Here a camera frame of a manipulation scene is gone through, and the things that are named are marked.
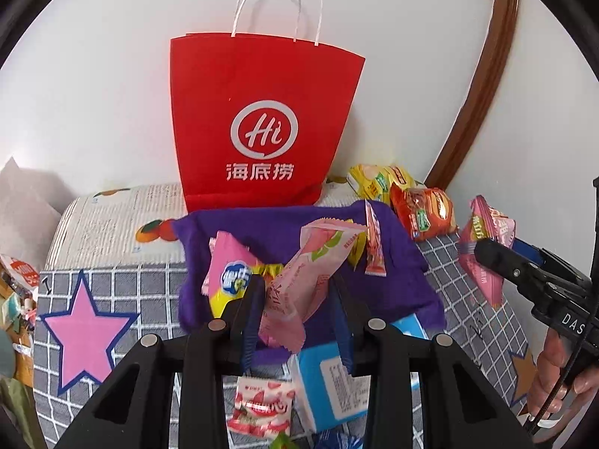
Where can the yellow chips packet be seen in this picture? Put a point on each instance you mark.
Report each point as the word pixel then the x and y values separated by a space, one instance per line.
pixel 369 180

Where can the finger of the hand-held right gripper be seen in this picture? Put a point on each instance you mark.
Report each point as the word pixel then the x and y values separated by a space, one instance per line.
pixel 533 250
pixel 505 262

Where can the pink mushroom print snack packet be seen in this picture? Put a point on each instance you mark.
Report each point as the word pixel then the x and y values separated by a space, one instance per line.
pixel 482 243

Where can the pink star sticker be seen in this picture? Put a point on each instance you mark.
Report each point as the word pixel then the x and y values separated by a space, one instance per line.
pixel 82 341

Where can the green cloth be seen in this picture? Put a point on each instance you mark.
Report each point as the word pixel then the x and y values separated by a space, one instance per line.
pixel 18 411

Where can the pink strawberry snack packet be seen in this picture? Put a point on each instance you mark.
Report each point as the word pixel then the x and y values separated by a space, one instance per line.
pixel 262 407

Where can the blue snack packet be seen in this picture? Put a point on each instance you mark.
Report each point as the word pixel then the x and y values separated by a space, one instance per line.
pixel 339 442

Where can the red chips packet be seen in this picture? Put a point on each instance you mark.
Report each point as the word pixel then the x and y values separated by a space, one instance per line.
pixel 421 210

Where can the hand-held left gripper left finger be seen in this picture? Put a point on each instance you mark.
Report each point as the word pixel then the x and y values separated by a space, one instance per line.
pixel 255 308

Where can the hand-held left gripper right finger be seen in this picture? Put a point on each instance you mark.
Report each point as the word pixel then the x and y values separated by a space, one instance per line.
pixel 339 332

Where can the grey checked tablecloth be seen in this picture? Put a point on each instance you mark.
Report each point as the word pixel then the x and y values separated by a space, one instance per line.
pixel 154 290

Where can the red paper bag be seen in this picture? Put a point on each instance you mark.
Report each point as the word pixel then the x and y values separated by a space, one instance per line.
pixel 262 79

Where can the light blue box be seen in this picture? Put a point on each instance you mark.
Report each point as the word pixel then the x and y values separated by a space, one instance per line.
pixel 309 393

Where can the person's right hand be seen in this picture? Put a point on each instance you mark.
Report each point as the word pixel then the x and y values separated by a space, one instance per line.
pixel 545 374

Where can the purple towel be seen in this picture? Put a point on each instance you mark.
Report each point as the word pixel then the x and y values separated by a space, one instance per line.
pixel 290 224

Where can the teal plastic container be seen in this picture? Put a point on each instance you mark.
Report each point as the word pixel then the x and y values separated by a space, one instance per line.
pixel 4 355

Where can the brown wooden door frame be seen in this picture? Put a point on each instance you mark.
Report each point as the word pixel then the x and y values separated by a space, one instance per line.
pixel 496 79

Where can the pink and yellow snack packet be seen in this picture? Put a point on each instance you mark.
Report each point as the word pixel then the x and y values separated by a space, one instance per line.
pixel 229 271

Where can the long pink snack packet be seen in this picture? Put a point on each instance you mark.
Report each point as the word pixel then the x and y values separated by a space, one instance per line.
pixel 299 285

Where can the small pink stick packet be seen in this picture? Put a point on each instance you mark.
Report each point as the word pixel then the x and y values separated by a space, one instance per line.
pixel 376 248

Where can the newspaper print tablecloth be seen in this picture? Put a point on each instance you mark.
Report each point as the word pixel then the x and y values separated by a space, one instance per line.
pixel 112 224

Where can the white plastic bag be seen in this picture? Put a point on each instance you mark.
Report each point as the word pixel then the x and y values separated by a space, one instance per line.
pixel 28 196

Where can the green snack packet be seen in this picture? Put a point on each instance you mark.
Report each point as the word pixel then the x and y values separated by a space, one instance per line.
pixel 283 443

